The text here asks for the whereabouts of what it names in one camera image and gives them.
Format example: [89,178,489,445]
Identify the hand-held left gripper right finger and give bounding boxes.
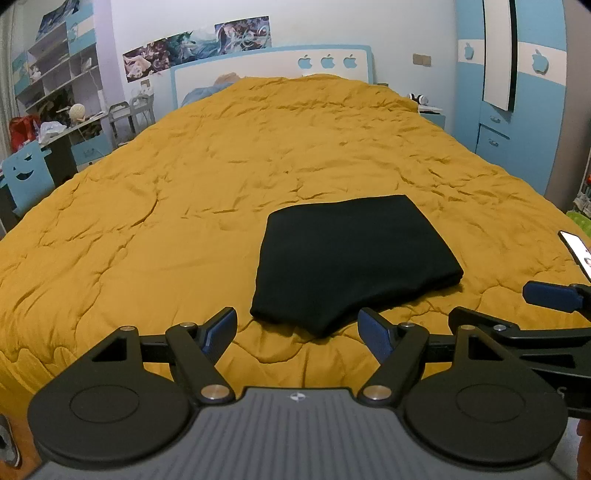
[357,307,533,403]

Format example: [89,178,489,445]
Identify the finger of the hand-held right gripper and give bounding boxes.
[523,280,591,315]
[448,306,591,359]

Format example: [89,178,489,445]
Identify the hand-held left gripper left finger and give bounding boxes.
[88,306,239,404]

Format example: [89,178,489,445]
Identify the black pants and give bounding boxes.
[249,194,465,337]

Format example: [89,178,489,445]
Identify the smartphone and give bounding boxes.
[558,230,591,281]

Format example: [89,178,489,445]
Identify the yellow quilt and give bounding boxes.
[0,73,591,418]

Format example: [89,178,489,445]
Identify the blue and white wardrobe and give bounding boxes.
[454,0,591,206]

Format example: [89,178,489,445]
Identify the blue nightstand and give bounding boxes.
[417,105,448,132]

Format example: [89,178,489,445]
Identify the blue and white desk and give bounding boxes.
[39,110,115,178]

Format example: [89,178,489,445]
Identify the grey chair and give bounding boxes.
[108,102,136,138]
[130,94,157,127]

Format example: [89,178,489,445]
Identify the blue pillow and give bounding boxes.
[181,73,243,108]

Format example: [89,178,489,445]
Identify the grey shoe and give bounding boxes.
[0,413,22,470]

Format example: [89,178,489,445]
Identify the wardrobe mirror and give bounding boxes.
[481,0,519,113]

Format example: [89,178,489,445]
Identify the blue smiley chair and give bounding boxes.
[0,140,57,219]

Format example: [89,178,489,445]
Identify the white plastic bag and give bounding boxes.
[38,121,71,141]

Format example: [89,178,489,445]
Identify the blue and white headboard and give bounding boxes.
[170,44,376,112]

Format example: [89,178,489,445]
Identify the red bag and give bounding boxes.
[8,115,43,151]

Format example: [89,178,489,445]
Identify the blue and white shelf unit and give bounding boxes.
[11,13,115,144]

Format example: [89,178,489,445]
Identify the white curtain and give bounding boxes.
[0,41,16,167]

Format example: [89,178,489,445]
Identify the poster on shelf unit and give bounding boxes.
[36,0,94,34]

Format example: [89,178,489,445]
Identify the wall poster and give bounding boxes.
[122,16,274,85]

